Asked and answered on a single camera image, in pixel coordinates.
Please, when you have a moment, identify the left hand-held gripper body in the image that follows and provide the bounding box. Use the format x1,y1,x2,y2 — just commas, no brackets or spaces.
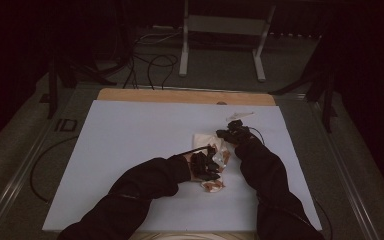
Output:
177,145,212,179

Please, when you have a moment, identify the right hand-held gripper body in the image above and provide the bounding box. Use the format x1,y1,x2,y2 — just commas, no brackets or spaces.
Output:
225,111,255,144

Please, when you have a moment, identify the cream baby bodysuit brown trim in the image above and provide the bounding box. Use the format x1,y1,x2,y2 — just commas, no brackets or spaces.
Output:
192,133,232,194

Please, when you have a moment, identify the person's left hand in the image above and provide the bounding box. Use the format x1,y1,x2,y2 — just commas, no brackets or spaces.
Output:
183,154,195,181

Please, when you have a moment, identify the person's right hand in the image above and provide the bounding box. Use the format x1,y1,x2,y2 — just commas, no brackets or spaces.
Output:
245,131,260,148

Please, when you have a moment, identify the light blue mat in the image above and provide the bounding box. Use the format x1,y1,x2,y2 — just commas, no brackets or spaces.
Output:
42,99,323,234

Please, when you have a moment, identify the black tripod stand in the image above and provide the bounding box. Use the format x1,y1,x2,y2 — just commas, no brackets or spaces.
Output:
268,33,340,134
39,54,118,120

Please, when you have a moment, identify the white power strip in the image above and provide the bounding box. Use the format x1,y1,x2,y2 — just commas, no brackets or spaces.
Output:
151,24,176,32

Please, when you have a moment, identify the right hand-held gripper cable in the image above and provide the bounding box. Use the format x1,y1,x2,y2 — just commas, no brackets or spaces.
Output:
248,126,266,145

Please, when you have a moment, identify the black looped floor cable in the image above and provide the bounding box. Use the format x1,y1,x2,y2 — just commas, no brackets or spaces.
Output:
123,53,180,91

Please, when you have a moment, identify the white metal stand frame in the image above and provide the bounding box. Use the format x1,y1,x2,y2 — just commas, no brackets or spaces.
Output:
178,0,277,83

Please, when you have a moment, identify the metal floor rail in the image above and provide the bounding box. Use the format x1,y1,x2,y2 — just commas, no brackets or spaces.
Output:
0,96,78,240
308,99,383,240

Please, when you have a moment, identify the thin black floor cable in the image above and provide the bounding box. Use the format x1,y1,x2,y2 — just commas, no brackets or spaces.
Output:
314,198,334,240

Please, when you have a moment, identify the black curved floor cable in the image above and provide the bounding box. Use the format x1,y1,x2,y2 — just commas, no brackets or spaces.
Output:
29,135,80,204

